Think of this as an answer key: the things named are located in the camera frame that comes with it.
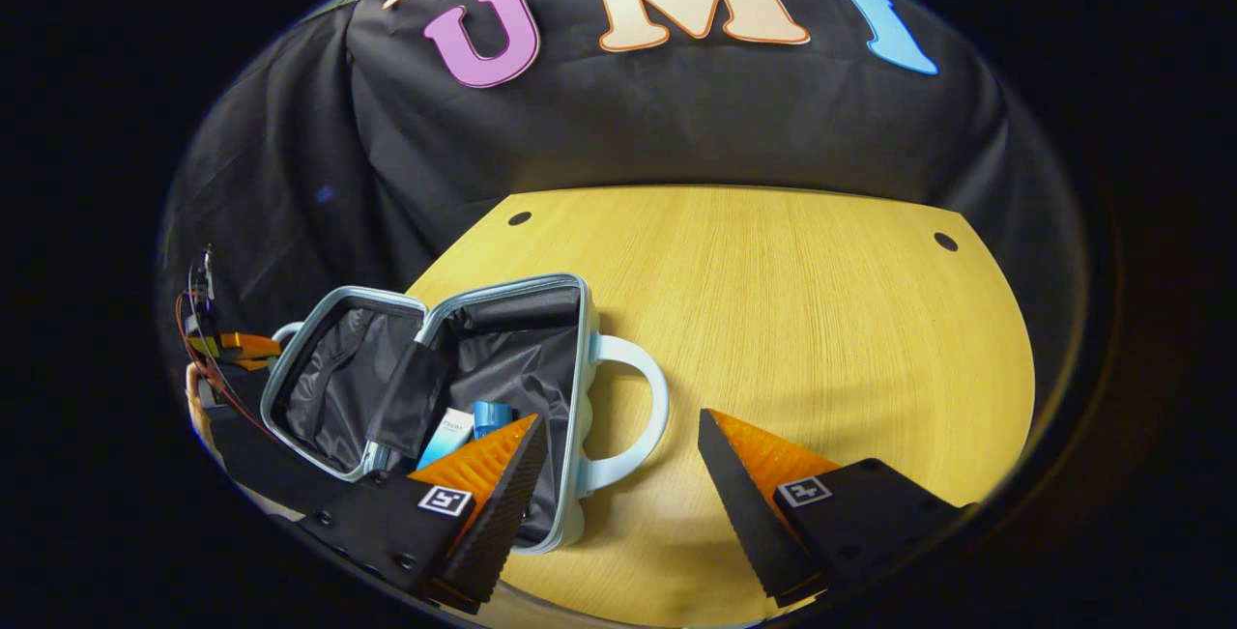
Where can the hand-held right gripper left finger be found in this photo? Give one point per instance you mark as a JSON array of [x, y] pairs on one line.
[[512, 503]]

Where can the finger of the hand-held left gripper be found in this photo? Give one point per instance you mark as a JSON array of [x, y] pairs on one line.
[[246, 347]]

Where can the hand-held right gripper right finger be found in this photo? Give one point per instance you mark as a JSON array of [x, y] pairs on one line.
[[744, 513]]

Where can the white skin care tube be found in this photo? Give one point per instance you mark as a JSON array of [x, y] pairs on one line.
[[445, 438]]

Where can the light blue suitcase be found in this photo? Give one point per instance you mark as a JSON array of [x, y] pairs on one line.
[[512, 358]]

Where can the black backdrop cloth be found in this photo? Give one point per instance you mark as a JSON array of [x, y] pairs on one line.
[[676, 117]]

